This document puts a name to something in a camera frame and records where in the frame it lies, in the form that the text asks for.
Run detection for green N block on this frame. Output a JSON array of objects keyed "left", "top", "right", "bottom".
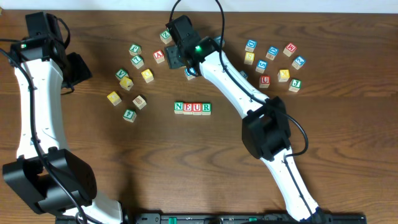
[{"left": 174, "top": 101, "right": 183, "bottom": 114}]

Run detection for red E block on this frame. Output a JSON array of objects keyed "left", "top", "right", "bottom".
[{"left": 183, "top": 103, "right": 193, "bottom": 114}]

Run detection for red U block moved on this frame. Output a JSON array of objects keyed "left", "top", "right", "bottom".
[{"left": 192, "top": 103, "right": 202, "bottom": 115}]

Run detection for green R block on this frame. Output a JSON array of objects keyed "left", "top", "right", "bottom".
[{"left": 201, "top": 103, "right": 212, "bottom": 115}]

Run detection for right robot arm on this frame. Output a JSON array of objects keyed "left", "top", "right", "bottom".
[{"left": 166, "top": 15, "right": 320, "bottom": 223}]

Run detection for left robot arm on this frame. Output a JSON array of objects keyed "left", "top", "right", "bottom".
[{"left": 2, "top": 12, "right": 129, "bottom": 223}]

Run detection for red A block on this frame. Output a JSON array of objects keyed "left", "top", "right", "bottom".
[{"left": 153, "top": 50, "right": 165, "bottom": 63}]

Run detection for blue T block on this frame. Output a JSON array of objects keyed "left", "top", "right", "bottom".
[{"left": 185, "top": 68, "right": 197, "bottom": 80}]

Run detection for green Z block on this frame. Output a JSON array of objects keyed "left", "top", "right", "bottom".
[{"left": 160, "top": 30, "right": 172, "bottom": 44}]

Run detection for yellow block middle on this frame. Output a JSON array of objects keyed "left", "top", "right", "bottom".
[{"left": 141, "top": 69, "right": 154, "bottom": 83}]

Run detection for green V block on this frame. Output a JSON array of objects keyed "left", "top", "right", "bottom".
[{"left": 115, "top": 68, "right": 129, "bottom": 80}]

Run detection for yellow block lower left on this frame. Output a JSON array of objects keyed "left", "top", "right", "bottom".
[{"left": 107, "top": 91, "right": 122, "bottom": 106}]

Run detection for blue L block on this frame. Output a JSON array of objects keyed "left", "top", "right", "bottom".
[{"left": 214, "top": 35, "right": 225, "bottom": 48}]

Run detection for yellow block beside V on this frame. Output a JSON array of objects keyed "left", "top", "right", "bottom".
[{"left": 119, "top": 77, "right": 134, "bottom": 91}]

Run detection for plain wooden picture block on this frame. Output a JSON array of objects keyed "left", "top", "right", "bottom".
[{"left": 132, "top": 95, "right": 147, "bottom": 110}]

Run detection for green 4 block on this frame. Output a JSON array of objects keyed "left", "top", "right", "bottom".
[{"left": 123, "top": 109, "right": 137, "bottom": 123}]

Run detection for blue I block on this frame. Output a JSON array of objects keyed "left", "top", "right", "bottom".
[{"left": 240, "top": 71, "right": 248, "bottom": 80}]

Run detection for yellow S block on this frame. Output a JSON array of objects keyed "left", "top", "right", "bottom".
[{"left": 244, "top": 52, "right": 255, "bottom": 65}]

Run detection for blue D block left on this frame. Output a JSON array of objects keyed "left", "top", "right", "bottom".
[{"left": 245, "top": 40, "right": 257, "bottom": 53}]

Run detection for blue d block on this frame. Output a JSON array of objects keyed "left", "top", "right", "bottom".
[
  {"left": 266, "top": 46, "right": 279, "bottom": 60},
  {"left": 245, "top": 40, "right": 257, "bottom": 53}
]

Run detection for blue 5 block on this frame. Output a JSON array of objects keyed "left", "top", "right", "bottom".
[{"left": 255, "top": 60, "right": 268, "bottom": 73}]

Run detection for red U block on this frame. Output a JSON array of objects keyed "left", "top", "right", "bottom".
[{"left": 259, "top": 75, "right": 271, "bottom": 88}]

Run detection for blue D block right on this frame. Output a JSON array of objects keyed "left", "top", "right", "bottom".
[{"left": 266, "top": 46, "right": 279, "bottom": 60}]

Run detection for yellow K block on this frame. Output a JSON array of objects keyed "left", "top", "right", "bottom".
[{"left": 277, "top": 69, "right": 290, "bottom": 82}]

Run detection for red M block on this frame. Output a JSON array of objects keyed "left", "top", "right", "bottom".
[{"left": 283, "top": 43, "right": 297, "bottom": 57}]

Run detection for green J block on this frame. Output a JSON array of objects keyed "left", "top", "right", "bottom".
[{"left": 289, "top": 78, "right": 302, "bottom": 92}]

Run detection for blue 2 block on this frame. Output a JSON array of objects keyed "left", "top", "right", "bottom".
[{"left": 292, "top": 56, "right": 306, "bottom": 70}]

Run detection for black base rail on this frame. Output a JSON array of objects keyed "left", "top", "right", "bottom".
[{"left": 135, "top": 213, "right": 368, "bottom": 224}]

